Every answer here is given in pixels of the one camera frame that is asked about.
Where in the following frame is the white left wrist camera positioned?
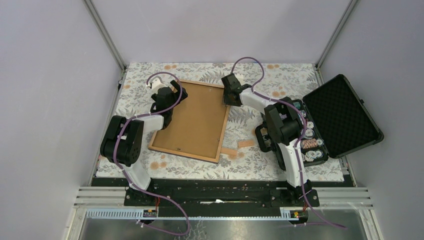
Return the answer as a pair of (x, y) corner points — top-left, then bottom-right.
(146, 76), (165, 91)

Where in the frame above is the small wooden block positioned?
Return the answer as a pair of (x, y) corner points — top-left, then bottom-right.
(237, 139), (255, 149)
(220, 147), (238, 156)

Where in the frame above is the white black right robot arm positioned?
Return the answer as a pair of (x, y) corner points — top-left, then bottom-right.
(221, 73), (312, 206)

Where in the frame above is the brown backing board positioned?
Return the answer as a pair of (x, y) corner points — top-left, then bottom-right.
(151, 82), (228, 160)

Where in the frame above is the wooden picture frame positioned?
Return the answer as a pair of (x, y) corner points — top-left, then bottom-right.
(147, 79), (231, 164)

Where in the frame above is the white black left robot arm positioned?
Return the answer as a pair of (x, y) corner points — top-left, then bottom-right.
(99, 80), (188, 206)

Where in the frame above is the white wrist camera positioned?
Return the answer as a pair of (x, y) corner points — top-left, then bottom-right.
(235, 74), (245, 84)
(146, 76), (165, 91)

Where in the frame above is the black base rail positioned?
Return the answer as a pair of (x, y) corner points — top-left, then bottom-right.
(124, 179), (320, 217)

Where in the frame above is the black poker chip case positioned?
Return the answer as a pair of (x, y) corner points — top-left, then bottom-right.
(254, 73), (385, 172)

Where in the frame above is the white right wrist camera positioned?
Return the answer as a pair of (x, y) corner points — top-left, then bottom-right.
(235, 74), (245, 84)

